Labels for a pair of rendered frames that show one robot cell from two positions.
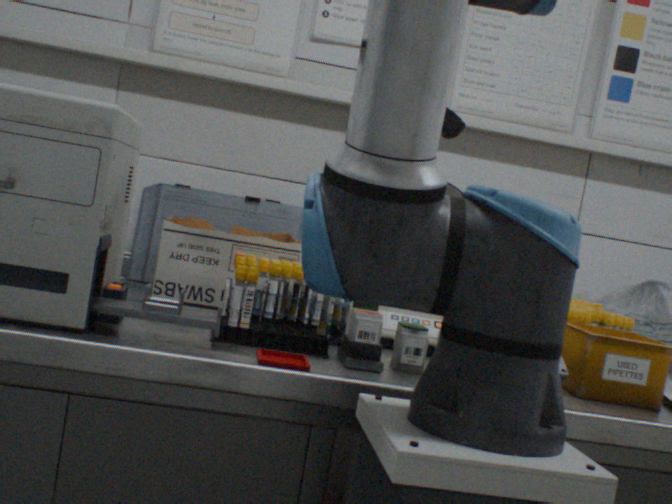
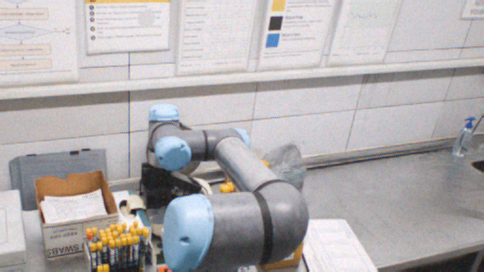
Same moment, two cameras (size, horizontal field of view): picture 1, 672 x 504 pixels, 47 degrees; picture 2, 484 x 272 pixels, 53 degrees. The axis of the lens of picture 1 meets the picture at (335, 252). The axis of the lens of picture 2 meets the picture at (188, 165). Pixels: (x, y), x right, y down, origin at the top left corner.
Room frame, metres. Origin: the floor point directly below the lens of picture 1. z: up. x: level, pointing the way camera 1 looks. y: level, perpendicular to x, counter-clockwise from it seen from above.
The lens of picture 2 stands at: (0.05, 0.16, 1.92)
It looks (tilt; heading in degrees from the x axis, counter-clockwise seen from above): 29 degrees down; 346
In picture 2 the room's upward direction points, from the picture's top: 4 degrees clockwise
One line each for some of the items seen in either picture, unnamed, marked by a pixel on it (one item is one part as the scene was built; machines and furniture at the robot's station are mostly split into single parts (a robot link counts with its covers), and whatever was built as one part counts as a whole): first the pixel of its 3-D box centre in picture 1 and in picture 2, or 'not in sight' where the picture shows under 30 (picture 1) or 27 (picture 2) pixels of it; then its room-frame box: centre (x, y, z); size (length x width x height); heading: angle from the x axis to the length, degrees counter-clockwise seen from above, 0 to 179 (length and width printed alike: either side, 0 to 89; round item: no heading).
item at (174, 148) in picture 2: not in sight; (178, 146); (1.01, -0.06, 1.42); 0.11 x 0.11 x 0.08; 0
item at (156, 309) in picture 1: (146, 303); not in sight; (1.05, 0.24, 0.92); 0.21 x 0.07 x 0.05; 98
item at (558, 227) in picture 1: (506, 261); not in sight; (0.75, -0.17, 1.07); 0.13 x 0.12 x 0.14; 90
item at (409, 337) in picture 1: (409, 347); not in sight; (1.14, -0.13, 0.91); 0.05 x 0.04 x 0.07; 8
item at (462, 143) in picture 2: not in sight; (464, 136); (1.83, -1.68, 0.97); 0.08 x 0.07 x 0.20; 101
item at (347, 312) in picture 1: (284, 312); (118, 252); (1.26, 0.06, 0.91); 0.20 x 0.10 x 0.07; 98
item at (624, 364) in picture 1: (607, 363); (275, 244); (1.21, -0.45, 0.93); 0.13 x 0.13 x 0.10; 4
